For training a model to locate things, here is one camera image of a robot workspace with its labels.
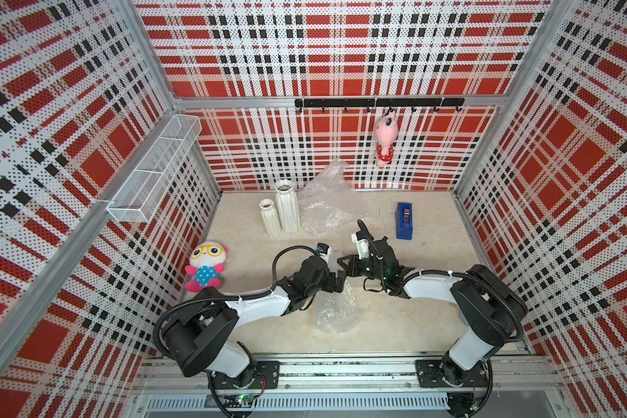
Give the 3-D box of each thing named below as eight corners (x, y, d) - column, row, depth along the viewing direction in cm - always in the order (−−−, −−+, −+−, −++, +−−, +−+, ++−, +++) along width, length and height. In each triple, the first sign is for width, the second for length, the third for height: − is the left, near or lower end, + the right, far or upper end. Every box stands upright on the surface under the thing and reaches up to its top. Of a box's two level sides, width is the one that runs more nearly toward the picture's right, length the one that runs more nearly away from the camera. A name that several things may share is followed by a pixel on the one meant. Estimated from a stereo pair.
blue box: (396, 239, 106) (399, 229, 101) (395, 208, 117) (398, 198, 112) (410, 240, 106) (414, 230, 101) (408, 209, 117) (411, 199, 112)
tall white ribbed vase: (282, 233, 109) (273, 194, 91) (284, 217, 114) (276, 178, 97) (299, 233, 109) (293, 194, 91) (300, 217, 114) (295, 178, 97)
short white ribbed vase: (271, 239, 106) (263, 212, 93) (266, 228, 110) (257, 201, 97) (283, 234, 107) (276, 208, 94) (277, 223, 111) (270, 196, 98)
